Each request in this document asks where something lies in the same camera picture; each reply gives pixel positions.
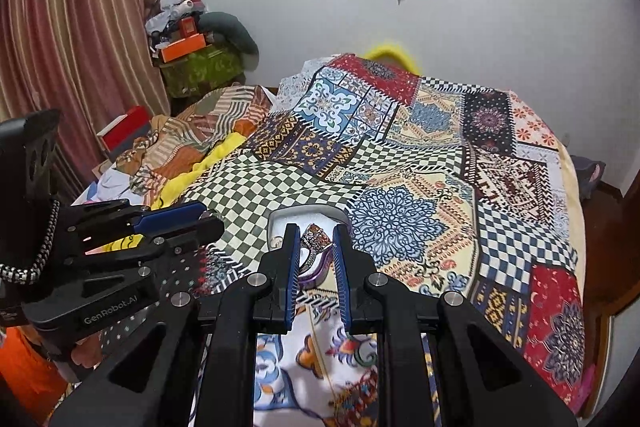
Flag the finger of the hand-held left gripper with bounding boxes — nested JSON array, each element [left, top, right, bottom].
[[75, 216, 225, 279], [60, 200, 209, 249]]

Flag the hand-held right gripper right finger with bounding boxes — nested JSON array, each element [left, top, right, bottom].
[[332, 223, 581, 427]]

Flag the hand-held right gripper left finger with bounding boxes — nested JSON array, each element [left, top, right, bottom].
[[47, 223, 306, 427]]

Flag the purple ring holder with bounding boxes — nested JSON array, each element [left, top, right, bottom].
[[298, 251, 332, 290]]

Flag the sparkling stone ring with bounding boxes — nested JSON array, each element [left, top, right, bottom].
[[300, 224, 335, 259]]

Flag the white jewelry box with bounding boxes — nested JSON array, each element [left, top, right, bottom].
[[268, 204, 351, 259]]

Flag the yellow cloth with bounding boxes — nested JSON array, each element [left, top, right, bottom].
[[150, 132, 247, 208]]

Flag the white clothes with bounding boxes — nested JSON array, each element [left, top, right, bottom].
[[84, 166, 137, 208]]

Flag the patchwork printed blanket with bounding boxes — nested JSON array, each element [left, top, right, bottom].
[[165, 53, 587, 427]]

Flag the orange-brown striped cloth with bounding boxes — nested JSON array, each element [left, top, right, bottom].
[[115, 84, 277, 198]]

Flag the red box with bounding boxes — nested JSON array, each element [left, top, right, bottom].
[[95, 106, 152, 154]]

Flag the striped red-beige curtain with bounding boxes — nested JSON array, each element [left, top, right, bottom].
[[0, 0, 174, 208]]

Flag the green covered side table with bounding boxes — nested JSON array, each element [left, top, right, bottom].
[[160, 44, 249, 100]]

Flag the orange flat box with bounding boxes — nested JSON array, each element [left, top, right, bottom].
[[160, 33, 207, 63]]

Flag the dark green pillow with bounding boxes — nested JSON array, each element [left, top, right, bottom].
[[199, 11, 261, 58]]

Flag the pile of clutter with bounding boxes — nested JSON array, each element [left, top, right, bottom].
[[145, 0, 209, 48]]

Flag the orange cloth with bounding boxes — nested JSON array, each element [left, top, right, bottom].
[[0, 326, 69, 414]]

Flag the dark bag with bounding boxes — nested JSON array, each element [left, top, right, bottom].
[[572, 154, 607, 200]]

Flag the wooden furniture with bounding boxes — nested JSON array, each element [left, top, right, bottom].
[[582, 177, 640, 419]]

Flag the black-white braided cable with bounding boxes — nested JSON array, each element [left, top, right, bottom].
[[0, 199, 61, 284]]

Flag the yellow fluffy ring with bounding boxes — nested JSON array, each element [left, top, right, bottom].
[[363, 39, 419, 71]]

